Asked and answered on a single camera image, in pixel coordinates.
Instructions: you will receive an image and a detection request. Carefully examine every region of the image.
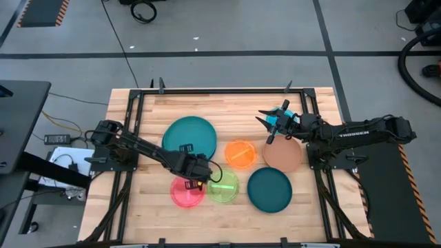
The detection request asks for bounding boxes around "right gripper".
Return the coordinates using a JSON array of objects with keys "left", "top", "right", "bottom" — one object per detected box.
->
[{"left": 255, "top": 99, "right": 302, "bottom": 145}]

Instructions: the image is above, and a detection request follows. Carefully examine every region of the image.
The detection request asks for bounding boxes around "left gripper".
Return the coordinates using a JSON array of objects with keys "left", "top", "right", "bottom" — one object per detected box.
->
[{"left": 172, "top": 143, "right": 214, "bottom": 191}]

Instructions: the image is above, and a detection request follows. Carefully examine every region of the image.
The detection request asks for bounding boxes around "clear pink plastic plate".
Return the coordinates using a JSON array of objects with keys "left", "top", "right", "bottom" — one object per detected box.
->
[{"left": 170, "top": 176, "right": 207, "bottom": 209}]

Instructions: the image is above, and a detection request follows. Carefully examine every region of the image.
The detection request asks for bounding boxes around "brown plastic plate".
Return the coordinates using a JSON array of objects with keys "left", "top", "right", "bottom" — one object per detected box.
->
[{"left": 263, "top": 134, "right": 303, "bottom": 173}]

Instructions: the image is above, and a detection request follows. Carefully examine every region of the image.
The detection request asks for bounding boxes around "clear green plastic plate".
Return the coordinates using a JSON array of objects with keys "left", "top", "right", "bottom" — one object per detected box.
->
[{"left": 205, "top": 169, "right": 240, "bottom": 204}]

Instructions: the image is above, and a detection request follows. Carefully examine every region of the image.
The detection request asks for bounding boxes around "clear orange plastic plate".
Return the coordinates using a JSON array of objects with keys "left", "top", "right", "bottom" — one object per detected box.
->
[{"left": 224, "top": 138, "right": 258, "bottom": 170}]

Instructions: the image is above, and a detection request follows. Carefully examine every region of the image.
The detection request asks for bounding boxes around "dark teal plastic plate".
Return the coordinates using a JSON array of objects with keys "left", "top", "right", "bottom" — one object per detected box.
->
[{"left": 247, "top": 167, "right": 294, "bottom": 214}]

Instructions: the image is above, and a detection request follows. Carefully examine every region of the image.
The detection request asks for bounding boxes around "white board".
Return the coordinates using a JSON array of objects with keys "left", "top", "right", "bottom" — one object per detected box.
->
[{"left": 38, "top": 146, "right": 96, "bottom": 189}]

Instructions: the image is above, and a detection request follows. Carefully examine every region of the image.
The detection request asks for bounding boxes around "black power adapter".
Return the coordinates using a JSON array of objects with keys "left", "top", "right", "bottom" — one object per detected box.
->
[{"left": 43, "top": 134, "right": 72, "bottom": 145}]

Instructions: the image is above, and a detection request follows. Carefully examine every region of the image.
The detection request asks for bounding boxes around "large hazard-striped black mat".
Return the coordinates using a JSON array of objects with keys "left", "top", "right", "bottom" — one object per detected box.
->
[{"left": 344, "top": 143, "right": 438, "bottom": 245}]

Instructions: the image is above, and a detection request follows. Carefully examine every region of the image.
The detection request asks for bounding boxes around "black side desk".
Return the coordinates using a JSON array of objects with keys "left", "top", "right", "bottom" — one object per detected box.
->
[{"left": 0, "top": 80, "right": 92, "bottom": 248}]

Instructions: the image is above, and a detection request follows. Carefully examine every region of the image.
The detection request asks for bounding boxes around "red and black tool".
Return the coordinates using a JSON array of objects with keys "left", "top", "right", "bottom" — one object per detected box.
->
[{"left": 421, "top": 61, "right": 441, "bottom": 79}]

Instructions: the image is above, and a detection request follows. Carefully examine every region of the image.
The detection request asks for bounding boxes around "black equipment case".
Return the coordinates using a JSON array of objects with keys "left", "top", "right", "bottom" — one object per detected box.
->
[{"left": 404, "top": 0, "right": 441, "bottom": 48}]

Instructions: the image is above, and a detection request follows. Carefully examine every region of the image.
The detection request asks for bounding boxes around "small hazard-striped black mat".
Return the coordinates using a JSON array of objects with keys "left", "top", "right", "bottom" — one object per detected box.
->
[{"left": 16, "top": 0, "right": 71, "bottom": 28}]

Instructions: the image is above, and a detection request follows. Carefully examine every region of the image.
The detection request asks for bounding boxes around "black aluminium table frame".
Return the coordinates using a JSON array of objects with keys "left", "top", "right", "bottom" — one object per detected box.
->
[{"left": 82, "top": 87, "right": 371, "bottom": 248}]

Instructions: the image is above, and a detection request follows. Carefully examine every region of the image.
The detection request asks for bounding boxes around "thin black floor cable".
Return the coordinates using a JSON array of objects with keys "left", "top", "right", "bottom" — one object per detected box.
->
[{"left": 48, "top": 91, "right": 110, "bottom": 106}]

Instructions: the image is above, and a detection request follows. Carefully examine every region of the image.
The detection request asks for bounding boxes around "yellow floor cable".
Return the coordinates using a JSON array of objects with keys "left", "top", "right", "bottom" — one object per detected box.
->
[{"left": 41, "top": 110, "right": 83, "bottom": 138}]

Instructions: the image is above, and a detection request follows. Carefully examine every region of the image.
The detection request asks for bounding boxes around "thick black hose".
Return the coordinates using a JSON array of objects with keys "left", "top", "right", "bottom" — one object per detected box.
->
[{"left": 397, "top": 26, "right": 441, "bottom": 107}]

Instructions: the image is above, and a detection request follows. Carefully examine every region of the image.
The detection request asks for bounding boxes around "long black floor cable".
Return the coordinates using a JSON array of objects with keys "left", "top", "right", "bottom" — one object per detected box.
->
[{"left": 100, "top": 0, "right": 140, "bottom": 89}]

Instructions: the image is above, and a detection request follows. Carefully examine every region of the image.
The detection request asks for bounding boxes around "coiled black cable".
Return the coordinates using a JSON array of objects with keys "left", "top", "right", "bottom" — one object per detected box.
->
[{"left": 130, "top": 0, "right": 158, "bottom": 25}]

